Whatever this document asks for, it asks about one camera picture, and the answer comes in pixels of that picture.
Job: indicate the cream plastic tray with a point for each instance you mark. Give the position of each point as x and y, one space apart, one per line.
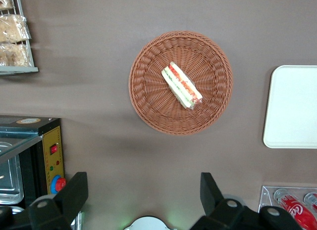
292 106

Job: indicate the triangle sandwich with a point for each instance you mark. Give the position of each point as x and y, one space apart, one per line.
182 85

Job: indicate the wrapped bread pack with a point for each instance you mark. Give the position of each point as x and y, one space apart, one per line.
5 1
12 28
13 55

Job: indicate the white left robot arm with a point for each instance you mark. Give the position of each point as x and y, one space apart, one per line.
148 223

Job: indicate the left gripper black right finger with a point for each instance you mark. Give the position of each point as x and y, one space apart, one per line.
213 197

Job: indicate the black food warmer yellow panel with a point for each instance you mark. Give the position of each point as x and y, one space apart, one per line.
53 143

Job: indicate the clear acrylic bottle rack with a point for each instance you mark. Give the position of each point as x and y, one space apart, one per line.
266 197

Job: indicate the round brown wicker basket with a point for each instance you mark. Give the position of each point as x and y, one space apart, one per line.
153 108

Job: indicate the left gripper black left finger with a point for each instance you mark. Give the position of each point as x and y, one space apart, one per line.
69 195

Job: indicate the steel pan in warmer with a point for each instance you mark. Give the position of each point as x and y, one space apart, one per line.
10 180

